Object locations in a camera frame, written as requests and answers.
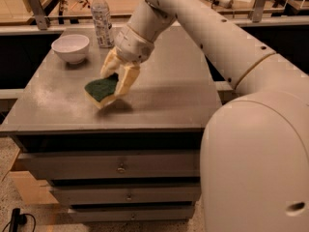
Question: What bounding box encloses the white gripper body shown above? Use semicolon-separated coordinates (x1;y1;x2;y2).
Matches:
115;25;155;63

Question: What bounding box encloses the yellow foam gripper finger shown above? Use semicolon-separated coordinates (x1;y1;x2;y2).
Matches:
115;64;140;97
100;47;123;78

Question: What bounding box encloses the green and yellow sponge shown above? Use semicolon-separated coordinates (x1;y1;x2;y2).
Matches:
84;73;119;108

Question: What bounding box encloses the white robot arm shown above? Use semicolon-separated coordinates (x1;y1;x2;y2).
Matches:
100;0;309;232

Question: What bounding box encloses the white bowl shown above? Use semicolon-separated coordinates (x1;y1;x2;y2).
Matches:
51;34;90;64

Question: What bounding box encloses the clear plastic water bottle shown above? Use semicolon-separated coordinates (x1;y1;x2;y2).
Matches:
91;0;114;48

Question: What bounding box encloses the grey drawer cabinet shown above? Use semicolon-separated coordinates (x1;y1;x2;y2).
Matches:
1;26;221;210

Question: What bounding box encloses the grey metal railing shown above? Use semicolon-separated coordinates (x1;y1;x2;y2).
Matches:
0;0;309;27

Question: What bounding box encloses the top grey drawer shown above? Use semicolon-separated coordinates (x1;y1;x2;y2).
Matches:
18;150;199;180

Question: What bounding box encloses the grey drawer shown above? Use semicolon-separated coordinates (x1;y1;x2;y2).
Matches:
68;202;195;223
50;184;201;206
18;150;199;180

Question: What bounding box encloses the middle grey drawer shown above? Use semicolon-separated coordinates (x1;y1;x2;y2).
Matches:
50;184;201;206

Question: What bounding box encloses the bottom grey drawer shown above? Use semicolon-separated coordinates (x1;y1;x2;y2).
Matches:
68;202;195;223

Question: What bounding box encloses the cardboard box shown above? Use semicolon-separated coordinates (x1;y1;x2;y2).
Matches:
1;148;60;206

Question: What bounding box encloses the black power plug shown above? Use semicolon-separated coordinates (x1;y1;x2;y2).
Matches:
1;208;37;232

